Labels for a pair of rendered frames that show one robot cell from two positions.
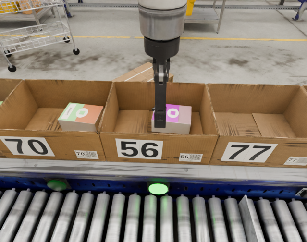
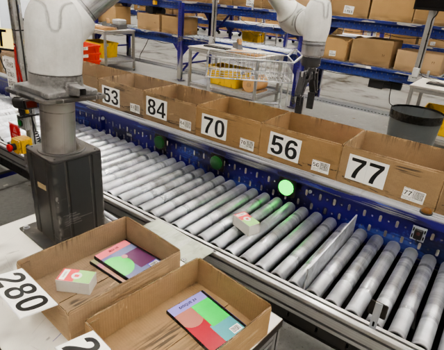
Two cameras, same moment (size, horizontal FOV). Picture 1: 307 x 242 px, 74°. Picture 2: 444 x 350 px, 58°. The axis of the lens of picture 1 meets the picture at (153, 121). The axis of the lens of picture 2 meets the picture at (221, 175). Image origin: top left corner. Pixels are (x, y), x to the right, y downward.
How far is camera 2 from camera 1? 131 cm
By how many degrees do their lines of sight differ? 33
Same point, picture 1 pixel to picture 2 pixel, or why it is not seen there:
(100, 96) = not seen: hidden behind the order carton
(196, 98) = not seen: hidden behind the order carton
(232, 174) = (349, 188)
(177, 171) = (305, 173)
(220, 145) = (344, 156)
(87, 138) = (253, 126)
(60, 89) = (249, 110)
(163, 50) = (308, 61)
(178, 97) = (339, 139)
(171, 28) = (313, 51)
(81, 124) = not seen: hidden behind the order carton
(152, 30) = (304, 50)
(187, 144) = (319, 149)
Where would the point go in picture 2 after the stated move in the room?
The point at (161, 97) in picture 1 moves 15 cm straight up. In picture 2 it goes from (300, 85) to (306, 45)
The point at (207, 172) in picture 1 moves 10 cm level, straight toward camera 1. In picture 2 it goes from (329, 181) to (310, 185)
